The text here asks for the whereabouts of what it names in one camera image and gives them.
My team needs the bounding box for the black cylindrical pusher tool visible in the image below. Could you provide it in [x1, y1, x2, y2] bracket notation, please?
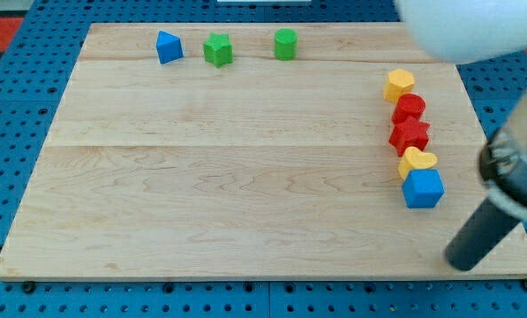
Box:
[445, 128, 527, 271]

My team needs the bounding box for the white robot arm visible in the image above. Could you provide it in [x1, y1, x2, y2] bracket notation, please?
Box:
[395, 0, 527, 271]

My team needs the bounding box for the blue cube block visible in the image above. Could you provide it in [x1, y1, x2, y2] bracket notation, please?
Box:
[402, 169, 445, 208]

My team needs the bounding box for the yellow heart block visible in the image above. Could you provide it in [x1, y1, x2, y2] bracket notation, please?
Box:
[397, 147, 438, 180]

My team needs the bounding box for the red star block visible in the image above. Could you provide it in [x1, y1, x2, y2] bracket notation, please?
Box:
[388, 117, 430, 156]

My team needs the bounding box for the red cylinder block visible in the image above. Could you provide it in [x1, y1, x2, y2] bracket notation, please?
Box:
[391, 93, 426, 124]

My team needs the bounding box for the yellow hexagon block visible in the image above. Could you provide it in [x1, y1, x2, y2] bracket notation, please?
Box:
[383, 69, 415, 103]

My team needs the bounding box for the green cylinder block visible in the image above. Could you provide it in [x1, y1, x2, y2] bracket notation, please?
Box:
[274, 28, 298, 61]

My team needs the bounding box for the wooden board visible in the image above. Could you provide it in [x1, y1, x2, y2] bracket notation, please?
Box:
[0, 23, 527, 282]

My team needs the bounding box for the green star block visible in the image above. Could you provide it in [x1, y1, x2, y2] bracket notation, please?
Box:
[203, 33, 234, 68]

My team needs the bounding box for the blue triangular prism block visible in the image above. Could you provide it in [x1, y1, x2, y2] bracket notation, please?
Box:
[156, 30, 184, 64]

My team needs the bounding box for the blue perforated base mat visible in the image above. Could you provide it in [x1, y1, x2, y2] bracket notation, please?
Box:
[0, 0, 527, 317]

